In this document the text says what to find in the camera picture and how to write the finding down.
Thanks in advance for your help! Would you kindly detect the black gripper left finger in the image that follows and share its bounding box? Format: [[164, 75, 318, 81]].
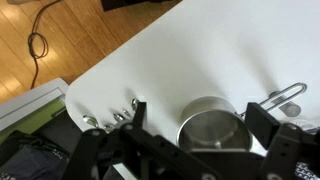
[[63, 101, 221, 180]]

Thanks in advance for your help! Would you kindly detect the dark cable on floor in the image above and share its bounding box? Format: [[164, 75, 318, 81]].
[[27, 0, 63, 90]]

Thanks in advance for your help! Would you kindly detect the small silver cylindrical object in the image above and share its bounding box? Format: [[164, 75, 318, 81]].
[[269, 90, 303, 118]]

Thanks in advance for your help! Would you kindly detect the white bench frame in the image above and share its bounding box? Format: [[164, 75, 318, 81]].
[[0, 77, 70, 132]]

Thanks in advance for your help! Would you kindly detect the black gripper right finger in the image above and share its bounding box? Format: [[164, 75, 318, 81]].
[[244, 101, 320, 180]]

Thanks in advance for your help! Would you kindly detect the black stand base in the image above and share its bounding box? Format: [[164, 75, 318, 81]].
[[101, 0, 183, 13]]

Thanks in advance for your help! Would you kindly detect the silver saucepan with handle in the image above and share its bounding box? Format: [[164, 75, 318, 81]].
[[176, 82, 308, 155]]

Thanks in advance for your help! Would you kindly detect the dark floral blanket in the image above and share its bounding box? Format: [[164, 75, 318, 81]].
[[0, 130, 73, 180]]

